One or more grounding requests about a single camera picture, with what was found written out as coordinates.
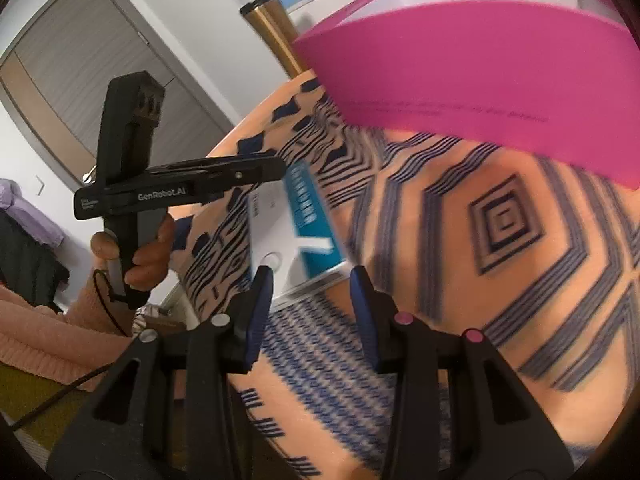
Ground pink cardboard box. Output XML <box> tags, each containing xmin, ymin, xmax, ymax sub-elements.
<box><xmin>292</xmin><ymin>0</ymin><xmax>640</xmax><ymax>186</ymax></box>

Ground grey wooden door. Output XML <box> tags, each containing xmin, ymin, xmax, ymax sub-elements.
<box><xmin>0</xmin><ymin>0</ymin><xmax>236</xmax><ymax>186</ymax></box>

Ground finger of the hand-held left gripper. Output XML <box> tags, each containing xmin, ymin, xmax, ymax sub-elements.
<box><xmin>190</xmin><ymin>167</ymin><xmax>287</xmax><ymax>196</ymax></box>
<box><xmin>145</xmin><ymin>155</ymin><xmax>287</xmax><ymax>178</ymax></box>

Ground gold black-lidded bottle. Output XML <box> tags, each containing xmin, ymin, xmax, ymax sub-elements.
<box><xmin>240</xmin><ymin>0</ymin><xmax>311</xmax><ymax>81</ymax></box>

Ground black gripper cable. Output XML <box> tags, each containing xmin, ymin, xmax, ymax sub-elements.
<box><xmin>10</xmin><ymin>267</ymin><xmax>136</xmax><ymax>431</ymax></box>

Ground dark cloth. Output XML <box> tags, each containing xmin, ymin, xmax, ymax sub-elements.
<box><xmin>0</xmin><ymin>210</ymin><xmax>71</xmax><ymax>306</ymax></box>

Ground orange patterned tablecloth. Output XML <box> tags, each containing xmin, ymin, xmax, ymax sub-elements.
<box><xmin>177</xmin><ymin>67</ymin><xmax>640</xmax><ymax>480</ymax></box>

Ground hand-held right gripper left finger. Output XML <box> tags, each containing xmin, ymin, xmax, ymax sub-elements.
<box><xmin>47</xmin><ymin>264</ymin><xmax>275</xmax><ymax>480</ymax></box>

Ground blue and white carton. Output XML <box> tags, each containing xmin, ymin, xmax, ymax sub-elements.
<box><xmin>247</xmin><ymin>160</ymin><xmax>351</xmax><ymax>311</ymax></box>

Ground person's left forearm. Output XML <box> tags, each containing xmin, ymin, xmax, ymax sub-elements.
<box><xmin>0</xmin><ymin>260</ymin><xmax>151</xmax><ymax>393</ymax></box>

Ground purple cloth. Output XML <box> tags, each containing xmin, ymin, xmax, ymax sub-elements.
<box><xmin>0</xmin><ymin>177</ymin><xmax>66</xmax><ymax>248</ymax></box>

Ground person's left hand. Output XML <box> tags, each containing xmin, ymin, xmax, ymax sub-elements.
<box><xmin>90</xmin><ymin>214</ymin><xmax>177</xmax><ymax>286</ymax></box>

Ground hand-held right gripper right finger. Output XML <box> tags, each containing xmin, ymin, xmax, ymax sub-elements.
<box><xmin>349</xmin><ymin>265</ymin><xmax>576</xmax><ymax>480</ymax></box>

